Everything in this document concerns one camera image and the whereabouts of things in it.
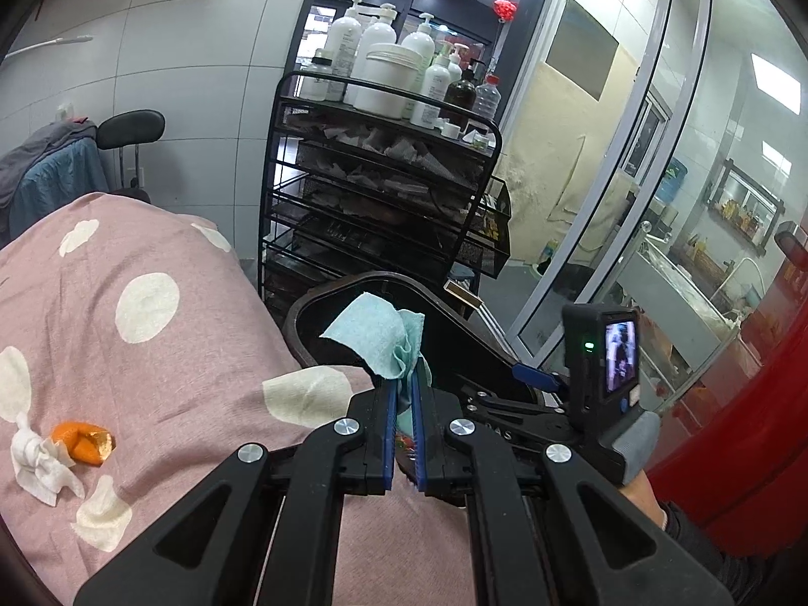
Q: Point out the white bottle green pump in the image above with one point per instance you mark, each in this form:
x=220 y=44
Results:
x=432 y=91

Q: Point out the teal wipe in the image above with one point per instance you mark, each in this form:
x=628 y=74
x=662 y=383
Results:
x=366 y=328

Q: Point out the small clear bottle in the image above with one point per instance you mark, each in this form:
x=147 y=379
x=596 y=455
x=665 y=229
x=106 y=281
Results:
x=314 y=79

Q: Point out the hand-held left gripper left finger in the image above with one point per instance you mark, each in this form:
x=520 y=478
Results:
x=389 y=435

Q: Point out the red glossy panel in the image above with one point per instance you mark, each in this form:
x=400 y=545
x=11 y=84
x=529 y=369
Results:
x=757 y=391

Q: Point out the clear bottle red cap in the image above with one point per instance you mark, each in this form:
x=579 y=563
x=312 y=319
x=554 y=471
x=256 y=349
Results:
x=487 y=98

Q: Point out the small white container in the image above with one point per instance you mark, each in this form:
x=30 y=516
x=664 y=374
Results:
x=63 y=111

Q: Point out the tall white pump bottle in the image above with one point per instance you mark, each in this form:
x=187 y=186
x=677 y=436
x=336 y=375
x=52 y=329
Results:
x=344 y=44

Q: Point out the orange peel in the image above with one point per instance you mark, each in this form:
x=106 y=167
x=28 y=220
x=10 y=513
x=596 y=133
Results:
x=79 y=439

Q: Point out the black metal rack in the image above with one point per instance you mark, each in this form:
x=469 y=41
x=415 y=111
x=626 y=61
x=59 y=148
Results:
x=379 y=202

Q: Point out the dark wall board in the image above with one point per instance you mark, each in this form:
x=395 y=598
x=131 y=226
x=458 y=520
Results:
x=581 y=47

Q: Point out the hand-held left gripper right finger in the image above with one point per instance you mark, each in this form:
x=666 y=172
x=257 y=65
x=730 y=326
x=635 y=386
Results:
x=420 y=435

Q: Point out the red hanging ornament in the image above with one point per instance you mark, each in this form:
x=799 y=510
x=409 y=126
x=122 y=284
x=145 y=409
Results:
x=505 y=9

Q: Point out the dark brown bottle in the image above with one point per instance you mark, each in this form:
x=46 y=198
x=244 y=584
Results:
x=464 y=91

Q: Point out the blue water jug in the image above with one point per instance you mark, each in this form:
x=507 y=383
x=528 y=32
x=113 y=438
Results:
x=672 y=180

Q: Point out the glass display counter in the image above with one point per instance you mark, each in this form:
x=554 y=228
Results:
x=682 y=290

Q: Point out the wide white pump bottle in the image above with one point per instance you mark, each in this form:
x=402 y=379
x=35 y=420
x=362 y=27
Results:
x=379 y=35

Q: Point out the grey blanket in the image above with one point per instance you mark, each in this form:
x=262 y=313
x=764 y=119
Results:
x=31 y=151

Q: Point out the person's right forearm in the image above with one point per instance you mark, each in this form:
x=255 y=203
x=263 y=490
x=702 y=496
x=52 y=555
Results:
x=694 y=543

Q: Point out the black mesh basket rack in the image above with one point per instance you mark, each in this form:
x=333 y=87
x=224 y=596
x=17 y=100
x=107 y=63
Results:
x=492 y=233

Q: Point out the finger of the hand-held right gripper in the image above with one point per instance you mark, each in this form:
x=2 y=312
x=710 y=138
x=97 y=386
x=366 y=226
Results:
x=536 y=377

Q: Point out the white crumpled tissue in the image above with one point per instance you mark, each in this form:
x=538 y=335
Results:
x=38 y=464

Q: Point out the black padded stool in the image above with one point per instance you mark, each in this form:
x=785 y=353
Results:
x=129 y=129

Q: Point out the white plastic tub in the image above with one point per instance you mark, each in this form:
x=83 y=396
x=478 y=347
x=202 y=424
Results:
x=386 y=82

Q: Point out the glass sliding door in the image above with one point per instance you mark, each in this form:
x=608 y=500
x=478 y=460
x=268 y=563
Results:
x=637 y=158

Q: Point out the pink polka dot blanket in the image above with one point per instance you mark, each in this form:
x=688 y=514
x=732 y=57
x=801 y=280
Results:
x=208 y=353

